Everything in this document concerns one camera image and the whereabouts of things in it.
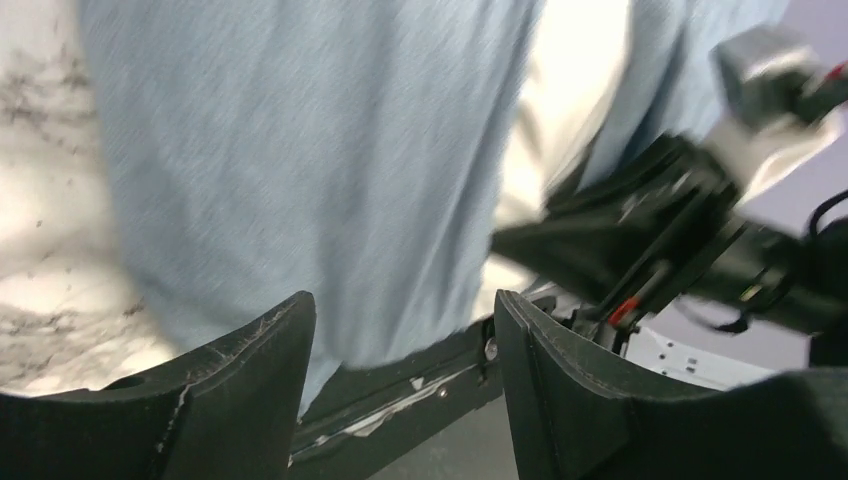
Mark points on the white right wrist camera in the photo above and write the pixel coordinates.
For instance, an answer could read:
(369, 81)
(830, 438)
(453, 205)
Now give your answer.
(766, 73)

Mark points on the white pillow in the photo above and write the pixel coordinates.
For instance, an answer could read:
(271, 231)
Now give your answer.
(578, 52)

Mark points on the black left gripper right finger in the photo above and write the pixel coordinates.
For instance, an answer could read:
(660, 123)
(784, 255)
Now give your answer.
(578, 411)

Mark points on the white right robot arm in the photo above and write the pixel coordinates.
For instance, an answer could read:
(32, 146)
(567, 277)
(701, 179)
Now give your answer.
(667, 357)

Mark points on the blue pillowcase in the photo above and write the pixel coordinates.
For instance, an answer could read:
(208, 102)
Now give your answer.
(347, 148)

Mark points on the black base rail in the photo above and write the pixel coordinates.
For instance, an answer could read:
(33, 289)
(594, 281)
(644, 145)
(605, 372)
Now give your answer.
(364, 420)

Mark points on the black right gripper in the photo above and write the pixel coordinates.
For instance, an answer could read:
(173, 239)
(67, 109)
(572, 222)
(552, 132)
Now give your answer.
(662, 227)

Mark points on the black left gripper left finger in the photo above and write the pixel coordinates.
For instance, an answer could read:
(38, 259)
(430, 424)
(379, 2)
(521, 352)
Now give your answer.
(225, 410)

